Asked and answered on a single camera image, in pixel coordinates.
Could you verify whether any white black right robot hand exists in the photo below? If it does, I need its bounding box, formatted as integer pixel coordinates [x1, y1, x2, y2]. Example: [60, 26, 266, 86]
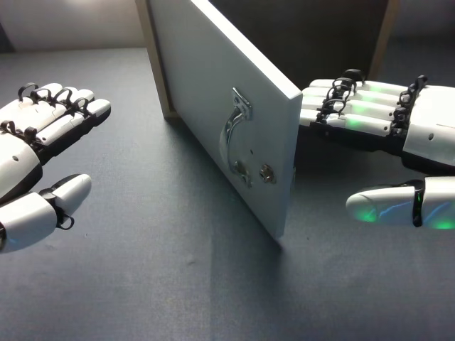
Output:
[298, 69, 455, 231]

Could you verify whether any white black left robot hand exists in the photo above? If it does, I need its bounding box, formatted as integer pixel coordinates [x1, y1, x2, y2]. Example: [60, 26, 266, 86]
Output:
[0, 82, 112, 254]

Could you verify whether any white cabinet door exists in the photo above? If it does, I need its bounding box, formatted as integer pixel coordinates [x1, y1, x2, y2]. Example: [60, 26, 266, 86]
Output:
[147, 0, 303, 247]

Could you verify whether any wooden cabinet body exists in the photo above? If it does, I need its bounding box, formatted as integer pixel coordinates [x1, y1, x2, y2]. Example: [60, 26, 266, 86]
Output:
[134, 0, 400, 124]

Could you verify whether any round metal door lock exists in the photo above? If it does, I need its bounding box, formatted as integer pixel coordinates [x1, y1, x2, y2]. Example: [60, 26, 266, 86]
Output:
[258, 163, 278, 185]

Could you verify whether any grey table cloth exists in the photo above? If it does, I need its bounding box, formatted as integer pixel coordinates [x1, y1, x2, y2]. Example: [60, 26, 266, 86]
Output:
[0, 33, 455, 341]

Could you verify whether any chrome door handle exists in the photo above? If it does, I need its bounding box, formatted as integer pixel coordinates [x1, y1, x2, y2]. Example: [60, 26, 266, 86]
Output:
[218, 87, 254, 189]

